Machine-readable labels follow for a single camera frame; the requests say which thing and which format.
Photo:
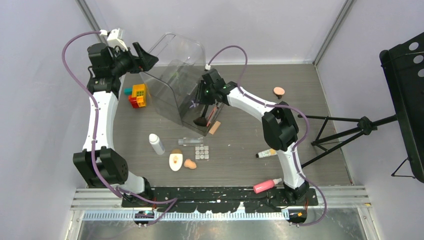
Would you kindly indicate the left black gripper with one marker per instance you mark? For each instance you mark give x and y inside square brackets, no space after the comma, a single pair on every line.
[143,62]

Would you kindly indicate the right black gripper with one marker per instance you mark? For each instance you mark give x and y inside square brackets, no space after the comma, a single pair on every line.
[202,99]

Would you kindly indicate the purple eyelash curler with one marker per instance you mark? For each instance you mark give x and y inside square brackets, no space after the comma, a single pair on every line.
[193,104]

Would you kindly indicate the clear pulled-out drawer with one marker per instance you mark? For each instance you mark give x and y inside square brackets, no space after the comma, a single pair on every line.
[193,110]

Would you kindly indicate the clear acrylic drawer organizer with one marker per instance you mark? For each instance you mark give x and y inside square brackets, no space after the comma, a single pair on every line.
[172,82]

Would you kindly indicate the black fan makeup brush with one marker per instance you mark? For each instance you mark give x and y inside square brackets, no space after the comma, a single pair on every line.
[202,120]

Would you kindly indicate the pink round powder puff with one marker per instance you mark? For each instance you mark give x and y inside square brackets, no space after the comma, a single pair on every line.
[278,92]

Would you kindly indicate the beige makeup sponge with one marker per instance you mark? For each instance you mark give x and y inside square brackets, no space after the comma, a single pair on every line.
[188,163]

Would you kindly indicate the pink makeup brush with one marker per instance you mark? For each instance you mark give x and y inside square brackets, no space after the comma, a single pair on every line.
[212,115]

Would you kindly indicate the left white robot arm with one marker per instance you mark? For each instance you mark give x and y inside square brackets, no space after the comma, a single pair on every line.
[98,162]

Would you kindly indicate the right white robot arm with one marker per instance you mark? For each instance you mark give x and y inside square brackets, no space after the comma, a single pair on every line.
[280,129]

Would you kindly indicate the colourful toy block stack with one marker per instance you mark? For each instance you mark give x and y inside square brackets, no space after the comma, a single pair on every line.
[137,95]

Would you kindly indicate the peach concealer stick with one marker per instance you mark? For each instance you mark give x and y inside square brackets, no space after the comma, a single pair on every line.
[214,127]

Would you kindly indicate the clear small bottle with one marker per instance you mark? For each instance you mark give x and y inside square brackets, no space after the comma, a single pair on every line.
[190,141]

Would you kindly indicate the grey square sample palette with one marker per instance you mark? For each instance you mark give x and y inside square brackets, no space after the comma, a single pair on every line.
[202,152]

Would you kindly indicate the white cylindrical bottle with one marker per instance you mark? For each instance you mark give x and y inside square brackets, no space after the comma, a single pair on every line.
[156,143]

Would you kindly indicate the white oval compact case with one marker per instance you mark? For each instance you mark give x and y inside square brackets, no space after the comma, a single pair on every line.
[175,160]

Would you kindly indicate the small printed cream tube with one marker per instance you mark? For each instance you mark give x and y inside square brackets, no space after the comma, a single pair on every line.
[266,153]

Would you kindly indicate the pink spray bottle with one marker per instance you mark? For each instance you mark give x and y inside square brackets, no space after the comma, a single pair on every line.
[266,185]

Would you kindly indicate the black tripod stand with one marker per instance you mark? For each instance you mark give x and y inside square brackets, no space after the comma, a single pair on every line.
[364,127]

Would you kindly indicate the black perforated panel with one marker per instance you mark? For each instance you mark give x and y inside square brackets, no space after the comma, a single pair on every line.
[403,67]

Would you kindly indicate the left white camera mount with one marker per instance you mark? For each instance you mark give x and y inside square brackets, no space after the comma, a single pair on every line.
[114,38]

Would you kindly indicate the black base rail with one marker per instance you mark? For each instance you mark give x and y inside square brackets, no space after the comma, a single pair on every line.
[219,199]

